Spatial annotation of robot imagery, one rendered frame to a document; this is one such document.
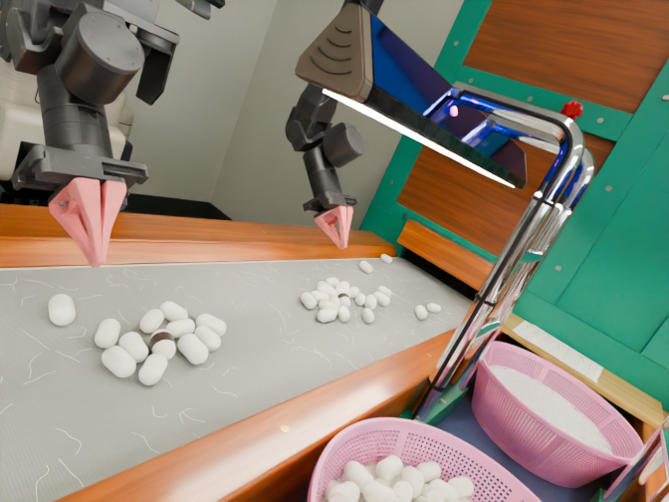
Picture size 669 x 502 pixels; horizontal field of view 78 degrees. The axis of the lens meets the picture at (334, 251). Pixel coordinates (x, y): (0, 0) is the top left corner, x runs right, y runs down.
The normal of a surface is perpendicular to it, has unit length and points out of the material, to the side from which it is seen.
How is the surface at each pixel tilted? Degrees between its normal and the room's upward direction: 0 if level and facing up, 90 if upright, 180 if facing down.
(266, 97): 90
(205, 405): 0
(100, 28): 41
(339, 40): 90
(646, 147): 90
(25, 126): 98
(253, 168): 90
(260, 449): 0
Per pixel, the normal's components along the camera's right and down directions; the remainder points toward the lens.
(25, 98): 0.64, 0.60
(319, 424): 0.39, -0.88
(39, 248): 0.77, -0.28
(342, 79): -0.59, 0.00
